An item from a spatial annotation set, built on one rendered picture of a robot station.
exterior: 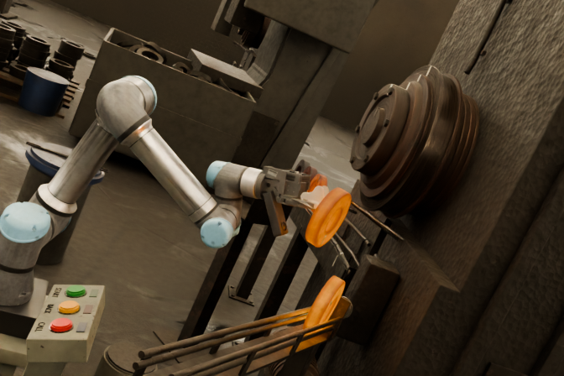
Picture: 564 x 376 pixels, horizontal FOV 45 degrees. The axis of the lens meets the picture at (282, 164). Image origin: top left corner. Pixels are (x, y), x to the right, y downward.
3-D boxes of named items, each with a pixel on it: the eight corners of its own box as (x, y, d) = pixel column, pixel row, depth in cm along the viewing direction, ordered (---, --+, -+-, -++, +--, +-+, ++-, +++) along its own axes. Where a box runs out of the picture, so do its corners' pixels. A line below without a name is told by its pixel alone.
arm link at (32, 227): (-20, 255, 171) (-5, 208, 168) (5, 237, 184) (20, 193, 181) (24, 274, 171) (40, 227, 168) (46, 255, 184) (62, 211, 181)
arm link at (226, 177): (218, 186, 188) (221, 156, 186) (253, 195, 183) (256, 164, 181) (202, 192, 181) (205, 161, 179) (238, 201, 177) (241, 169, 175)
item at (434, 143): (365, 190, 236) (425, 65, 227) (402, 240, 191) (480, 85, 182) (348, 184, 234) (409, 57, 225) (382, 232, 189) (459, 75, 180)
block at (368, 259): (361, 335, 201) (397, 263, 197) (367, 349, 194) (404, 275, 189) (328, 323, 199) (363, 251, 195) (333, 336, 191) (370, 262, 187)
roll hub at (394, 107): (356, 162, 223) (394, 83, 217) (377, 187, 196) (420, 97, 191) (341, 156, 222) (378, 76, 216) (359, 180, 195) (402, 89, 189)
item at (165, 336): (186, 323, 285) (255, 169, 271) (221, 362, 267) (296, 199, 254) (145, 324, 271) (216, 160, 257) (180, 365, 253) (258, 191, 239)
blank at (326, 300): (314, 343, 173) (302, 336, 174) (344, 292, 178) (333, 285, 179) (314, 328, 159) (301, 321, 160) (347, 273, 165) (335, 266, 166)
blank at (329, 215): (357, 195, 175) (347, 189, 176) (340, 190, 161) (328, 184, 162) (328, 248, 176) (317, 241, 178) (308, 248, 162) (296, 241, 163)
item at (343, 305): (331, 339, 176) (351, 303, 175) (331, 340, 176) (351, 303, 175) (308, 324, 179) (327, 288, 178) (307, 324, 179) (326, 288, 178)
